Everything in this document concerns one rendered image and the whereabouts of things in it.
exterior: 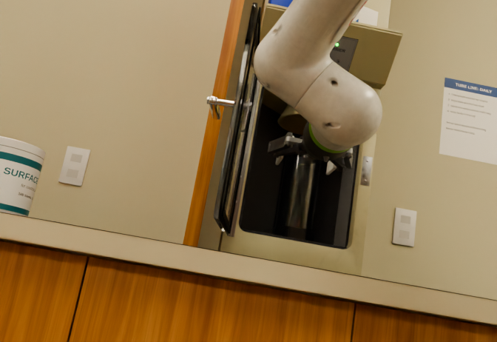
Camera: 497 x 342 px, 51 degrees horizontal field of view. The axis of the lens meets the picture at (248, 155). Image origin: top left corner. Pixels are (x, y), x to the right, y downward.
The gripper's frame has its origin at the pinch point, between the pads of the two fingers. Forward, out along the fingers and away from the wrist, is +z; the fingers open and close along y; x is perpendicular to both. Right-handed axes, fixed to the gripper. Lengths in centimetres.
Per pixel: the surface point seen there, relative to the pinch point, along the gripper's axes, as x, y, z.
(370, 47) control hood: -28.2, -10.2, -6.2
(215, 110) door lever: -0.3, 21.5, -22.4
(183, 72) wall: -34, 36, 45
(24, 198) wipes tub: 21, 55, -10
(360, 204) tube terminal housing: 6.8, -14.7, 2.4
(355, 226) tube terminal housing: 11.9, -14.1, 2.5
